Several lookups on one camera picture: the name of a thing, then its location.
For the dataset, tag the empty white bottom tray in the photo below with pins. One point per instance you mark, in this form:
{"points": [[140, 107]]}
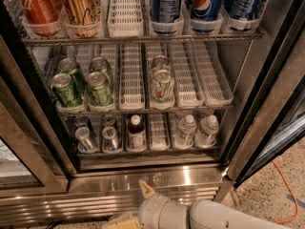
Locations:
{"points": [[159, 137]]}

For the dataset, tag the red coca-cola can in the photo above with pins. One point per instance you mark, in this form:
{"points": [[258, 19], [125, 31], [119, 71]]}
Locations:
{"points": [[40, 13]]}

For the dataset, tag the dark drink bottle white cap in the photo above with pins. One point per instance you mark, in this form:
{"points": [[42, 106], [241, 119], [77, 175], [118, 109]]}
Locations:
{"points": [[136, 134]]}

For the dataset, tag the gold soda can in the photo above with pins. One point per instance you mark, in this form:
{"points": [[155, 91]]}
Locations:
{"points": [[83, 15]]}

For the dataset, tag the open fridge door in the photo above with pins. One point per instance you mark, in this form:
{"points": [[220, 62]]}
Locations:
{"points": [[280, 121]]}

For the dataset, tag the left blue pepsi can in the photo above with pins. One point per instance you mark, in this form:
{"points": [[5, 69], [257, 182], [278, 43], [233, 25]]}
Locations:
{"points": [[164, 15]]}

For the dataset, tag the empty white middle tray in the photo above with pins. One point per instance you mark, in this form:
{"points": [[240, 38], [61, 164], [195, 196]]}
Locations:
{"points": [[132, 94]]}

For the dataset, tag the right clear water bottle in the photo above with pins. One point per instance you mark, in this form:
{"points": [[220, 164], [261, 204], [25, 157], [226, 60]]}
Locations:
{"points": [[207, 131]]}

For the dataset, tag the empty white tray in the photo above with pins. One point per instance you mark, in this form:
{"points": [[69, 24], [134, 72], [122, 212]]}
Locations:
{"points": [[210, 74], [159, 137], [188, 90], [132, 94]]}

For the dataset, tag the clear water bottle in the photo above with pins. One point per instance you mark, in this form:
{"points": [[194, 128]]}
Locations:
{"points": [[207, 131], [186, 129]]}

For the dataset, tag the back left green can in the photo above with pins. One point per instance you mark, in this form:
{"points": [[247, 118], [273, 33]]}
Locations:
{"points": [[73, 69]]}

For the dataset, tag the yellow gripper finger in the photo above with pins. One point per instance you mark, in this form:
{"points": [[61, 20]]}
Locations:
{"points": [[147, 190], [124, 221]]}

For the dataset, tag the redbull can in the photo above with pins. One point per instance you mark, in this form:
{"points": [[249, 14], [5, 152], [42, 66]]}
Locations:
{"points": [[111, 143], [87, 143], [83, 121], [108, 120]]}

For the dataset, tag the green can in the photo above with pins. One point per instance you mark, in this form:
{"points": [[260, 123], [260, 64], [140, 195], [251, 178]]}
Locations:
{"points": [[99, 88], [100, 64], [73, 69], [65, 90]]}

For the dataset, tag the left clear water bottle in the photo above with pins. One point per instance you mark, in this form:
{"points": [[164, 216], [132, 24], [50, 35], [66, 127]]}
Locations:
{"points": [[186, 129]]}

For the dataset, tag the middle blue pepsi can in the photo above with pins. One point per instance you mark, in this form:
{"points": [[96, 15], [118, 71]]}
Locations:
{"points": [[205, 15]]}

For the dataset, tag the stainless steel fridge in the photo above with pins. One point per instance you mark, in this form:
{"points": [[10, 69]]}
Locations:
{"points": [[45, 178]]}

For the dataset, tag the empty white tray far right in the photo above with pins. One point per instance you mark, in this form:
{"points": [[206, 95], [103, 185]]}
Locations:
{"points": [[210, 74]]}

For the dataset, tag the back white floral can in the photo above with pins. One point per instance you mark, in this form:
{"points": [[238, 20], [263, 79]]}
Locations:
{"points": [[160, 62]]}

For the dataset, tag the front left green can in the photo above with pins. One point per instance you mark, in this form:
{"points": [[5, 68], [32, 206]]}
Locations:
{"points": [[65, 90]]}

